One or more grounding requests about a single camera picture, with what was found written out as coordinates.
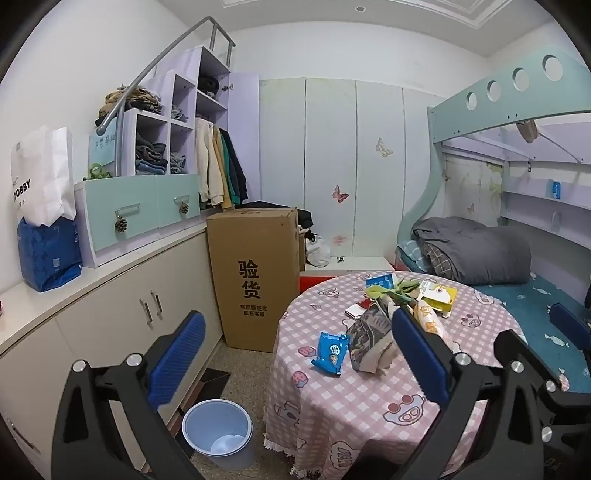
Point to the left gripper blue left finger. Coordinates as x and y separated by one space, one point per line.
169 358

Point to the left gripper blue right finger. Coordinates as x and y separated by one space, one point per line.
425 354

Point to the peach snack bag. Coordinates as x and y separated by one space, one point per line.
430 322

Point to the newspaper wrapper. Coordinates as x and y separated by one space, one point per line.
371 343

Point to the yellow white carton box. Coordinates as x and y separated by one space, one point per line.
440 297

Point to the green plush leaf toy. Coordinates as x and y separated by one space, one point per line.
404 294

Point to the red white paper box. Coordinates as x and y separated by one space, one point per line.
356 310

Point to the blue snack packet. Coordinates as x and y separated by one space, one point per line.
331 352

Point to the light blue trash bin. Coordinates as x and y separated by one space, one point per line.
222 431

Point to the white low cabinet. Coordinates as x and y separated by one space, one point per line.
102 316

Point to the blue white milk carton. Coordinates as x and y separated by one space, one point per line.
387 280

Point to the grey folded blanket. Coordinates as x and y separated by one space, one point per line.
471 253

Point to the tall brown cardboard box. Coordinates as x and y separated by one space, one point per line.
255 266

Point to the pink checkered tablecloth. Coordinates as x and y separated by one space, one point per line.
323 423

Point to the red storage box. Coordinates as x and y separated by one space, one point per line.
365 266

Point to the white plastic bag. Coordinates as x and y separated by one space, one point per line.
317 252

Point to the teal drawer unit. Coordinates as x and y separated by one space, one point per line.
116 216

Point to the blue paper bag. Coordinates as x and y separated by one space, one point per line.
49 256

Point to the hanging clothes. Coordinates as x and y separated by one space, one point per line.
222 182

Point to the white paper bag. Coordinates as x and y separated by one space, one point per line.
42 183

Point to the metal stair handrail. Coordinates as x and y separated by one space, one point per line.
116 112

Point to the purple cubby shelf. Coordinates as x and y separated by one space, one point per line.
195 84

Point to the pink butterfly wall sticker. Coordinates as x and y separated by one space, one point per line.
339 195

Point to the teal bunk bed frame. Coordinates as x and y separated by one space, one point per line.
513 150

